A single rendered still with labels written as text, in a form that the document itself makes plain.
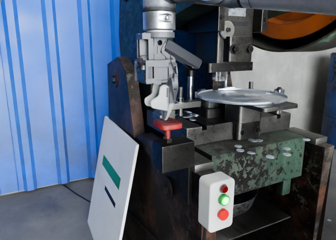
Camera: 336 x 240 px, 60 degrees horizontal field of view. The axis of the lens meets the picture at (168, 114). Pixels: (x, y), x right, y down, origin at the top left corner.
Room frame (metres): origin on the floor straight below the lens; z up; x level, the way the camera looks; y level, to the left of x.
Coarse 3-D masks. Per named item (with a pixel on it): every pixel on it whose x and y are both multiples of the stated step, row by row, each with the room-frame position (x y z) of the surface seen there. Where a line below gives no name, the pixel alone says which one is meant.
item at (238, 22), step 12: (228, 12) 0.98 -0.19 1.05; (240, 12) 1.00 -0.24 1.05; (252, 12) 1.02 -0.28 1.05; (228, 24) 0.96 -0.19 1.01; (240, 24) 1.00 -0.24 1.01; (252, 24) 1.03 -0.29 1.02; (204, 36) 1.02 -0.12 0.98; (216, 36) 0.96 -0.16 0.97; (228, 36) 0.95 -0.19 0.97; (240, 36) 0.96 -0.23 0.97; (204, 48) 1.02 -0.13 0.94; (216, 48) 0.96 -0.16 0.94; (228, 48) 0.95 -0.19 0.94; (240, 48) 0.97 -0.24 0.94; (252, 48) 0.97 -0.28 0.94; (204, 60) 1.02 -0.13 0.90; (216, 60) 0.96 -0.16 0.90; (228, 60) 0.95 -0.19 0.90; (240, 60) 0.97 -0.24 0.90
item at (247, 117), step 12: (228, 108) 0.93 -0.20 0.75; (240, 108) 0.89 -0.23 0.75; (252, 108) 0.81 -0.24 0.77; (264, 108) 0.78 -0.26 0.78; (276, 108) 0.79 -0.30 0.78; (288, 108) 0.81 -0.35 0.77; (240, 120) 0.89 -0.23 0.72; (252, 120) 0.91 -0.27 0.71; (240, 132) 0.89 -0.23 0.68; (252, 132) 0.91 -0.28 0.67
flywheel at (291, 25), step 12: (288, 12) 1.26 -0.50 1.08; (300, 12) 1.21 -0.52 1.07; (276, 24) 1.27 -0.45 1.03; (288, 24) 1.21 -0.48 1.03; (300, 24) 1.16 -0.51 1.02; (312, 24) 1.12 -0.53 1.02; (324, 24) 1.07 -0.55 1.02; (276, 36) 1.26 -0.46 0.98; (288, 36) 1.21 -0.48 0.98; (300, 36) 1.16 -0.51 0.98; (312, 36) 1.17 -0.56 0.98
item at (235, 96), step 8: (224, 88) 1.10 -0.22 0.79; (232, 88) 1.10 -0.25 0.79; (240, 88) 1.10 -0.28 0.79; (200, 96) 0.92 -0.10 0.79; (208, 96) 0.95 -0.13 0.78; (216, 96) 0.95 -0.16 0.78; (224, 96) 0.93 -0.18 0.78; (232, 96) 0.92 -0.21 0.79; (240, 96) 0.92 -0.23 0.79; (248, 96) 0.92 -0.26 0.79; (256, 96) 0.92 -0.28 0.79; (264, 96) 0.95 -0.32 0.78; (272, 96) 0.95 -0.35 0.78; (280, 96) 0.95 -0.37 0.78; (232, 104) 0.82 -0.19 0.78; (240, 104) 0.82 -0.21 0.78; (248, 104) 0.81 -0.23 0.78; (256, 104) 0.81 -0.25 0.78; (264, 104) 0.82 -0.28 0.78
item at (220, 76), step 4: (212, 72) 1.06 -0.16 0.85; (216, 72) 1.04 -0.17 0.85; (220, 72) 1.04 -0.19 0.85; (224, 72) 1.05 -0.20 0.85; (212, 76) 1.06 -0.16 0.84; (216, 76) 1.04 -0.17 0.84; (220, 76) 1.04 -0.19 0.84; (224, 76) 1.05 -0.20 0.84; (216, 80) 1.04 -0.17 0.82; (220, 80) 1.04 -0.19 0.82; (224, 80) 1.05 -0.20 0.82
